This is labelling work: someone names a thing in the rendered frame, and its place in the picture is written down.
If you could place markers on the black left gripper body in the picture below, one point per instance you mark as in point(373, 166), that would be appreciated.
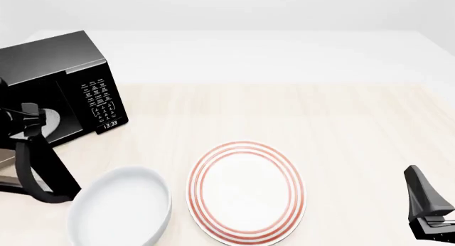
point(35, 126)

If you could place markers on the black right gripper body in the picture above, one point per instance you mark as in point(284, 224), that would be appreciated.
point(433, 230)

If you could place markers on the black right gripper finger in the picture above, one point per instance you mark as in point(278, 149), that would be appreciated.
point(423, 200)

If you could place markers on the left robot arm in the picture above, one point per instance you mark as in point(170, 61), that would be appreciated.
point(10, 121)

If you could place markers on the grey microwave turntable plate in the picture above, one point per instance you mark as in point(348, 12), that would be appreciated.
point(53, 123)

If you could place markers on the black microwave oven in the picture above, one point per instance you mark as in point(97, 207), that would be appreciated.
point(46, 56)

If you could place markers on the white bowl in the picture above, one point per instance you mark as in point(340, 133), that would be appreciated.
point(121, 211)

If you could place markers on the white plate with red rings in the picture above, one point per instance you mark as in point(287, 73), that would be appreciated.
point(245, 192)

